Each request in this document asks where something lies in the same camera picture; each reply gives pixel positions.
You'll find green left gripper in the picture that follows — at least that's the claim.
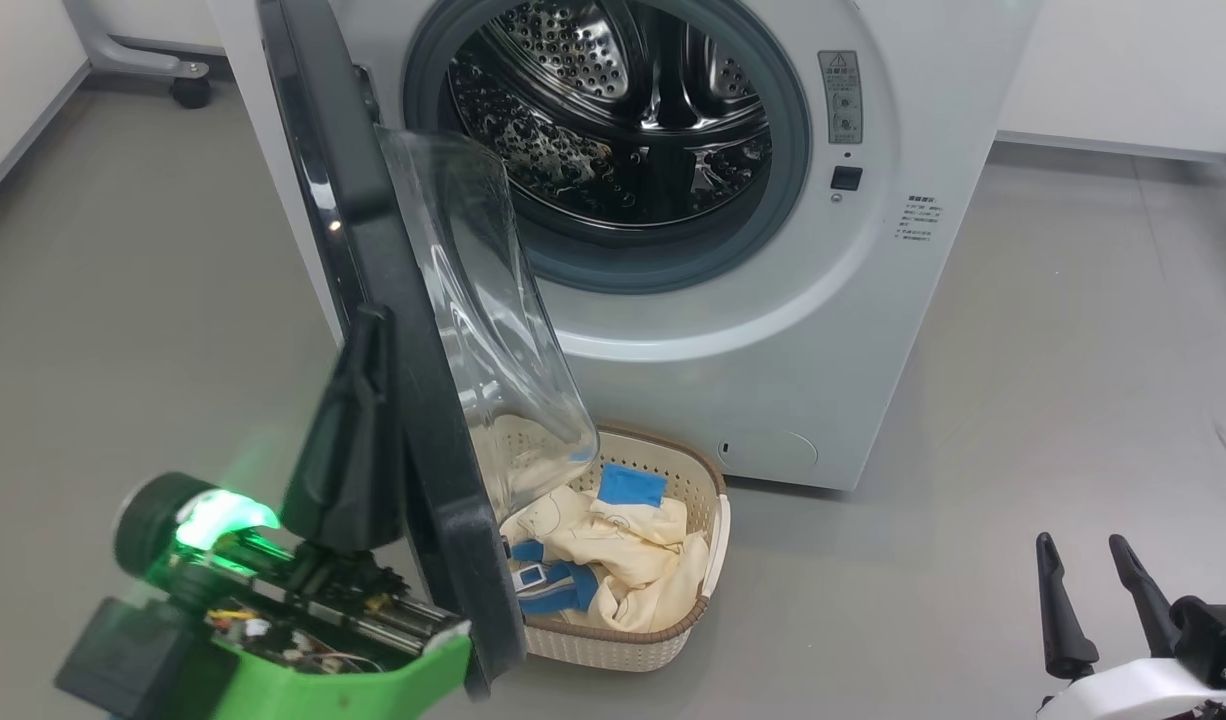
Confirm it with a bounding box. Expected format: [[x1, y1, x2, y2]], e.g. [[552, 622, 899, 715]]
[[173, 304, 472, 720]]

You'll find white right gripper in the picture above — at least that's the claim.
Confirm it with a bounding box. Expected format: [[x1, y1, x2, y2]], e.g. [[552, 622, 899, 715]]
[[1036, 532, 1226, 720]]

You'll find black round glass washer door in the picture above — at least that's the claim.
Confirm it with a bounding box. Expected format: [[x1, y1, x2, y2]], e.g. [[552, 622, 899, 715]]
[[256, 0, 602, 701]]

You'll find cream garment with blue straps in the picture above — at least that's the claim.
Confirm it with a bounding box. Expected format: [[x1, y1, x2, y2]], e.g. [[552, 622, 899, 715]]
[[511, 540, 599, 613]]

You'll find cream garment with blue patch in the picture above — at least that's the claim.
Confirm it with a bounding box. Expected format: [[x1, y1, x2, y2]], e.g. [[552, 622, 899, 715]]
[[500, 465, 711, 633]]

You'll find silver metal door hinge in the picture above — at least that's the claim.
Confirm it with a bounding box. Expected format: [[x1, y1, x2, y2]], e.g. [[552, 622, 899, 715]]
[[351, 65, 382, 126]]

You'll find white front-load washing machine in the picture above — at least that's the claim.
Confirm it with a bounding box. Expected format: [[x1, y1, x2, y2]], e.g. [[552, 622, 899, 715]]
[[208, 0, 1039, 491]]

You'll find perforated steel washer drum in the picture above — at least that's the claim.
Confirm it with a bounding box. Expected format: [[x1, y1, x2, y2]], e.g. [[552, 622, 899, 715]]
[[443, 0, 774, 241]]

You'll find cream perforated basket brown rim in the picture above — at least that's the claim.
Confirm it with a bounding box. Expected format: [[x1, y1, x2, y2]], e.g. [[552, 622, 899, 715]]
[[473, 415, 731, 673]]

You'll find round white filter cover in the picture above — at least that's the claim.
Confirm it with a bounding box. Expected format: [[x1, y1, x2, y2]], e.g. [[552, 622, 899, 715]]
[[718, 430, 819, 476]]

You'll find printed instruction text label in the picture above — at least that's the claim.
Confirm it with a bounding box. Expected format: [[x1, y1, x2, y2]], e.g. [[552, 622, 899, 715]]
[[893, 195, 942, 246]]

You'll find grey metal leg with caster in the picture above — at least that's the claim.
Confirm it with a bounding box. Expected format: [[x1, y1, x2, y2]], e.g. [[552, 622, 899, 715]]
[[63, 0, 212, 109]]

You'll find white partition panel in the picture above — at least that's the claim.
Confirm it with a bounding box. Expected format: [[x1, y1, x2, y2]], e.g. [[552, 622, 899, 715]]
[[91, 0, 224, 51], [995, 0, 1226, 163]]

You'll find grey warning sticker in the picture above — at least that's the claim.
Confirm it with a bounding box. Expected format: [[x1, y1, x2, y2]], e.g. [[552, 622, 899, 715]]
[[818, 50, 864, 146]]

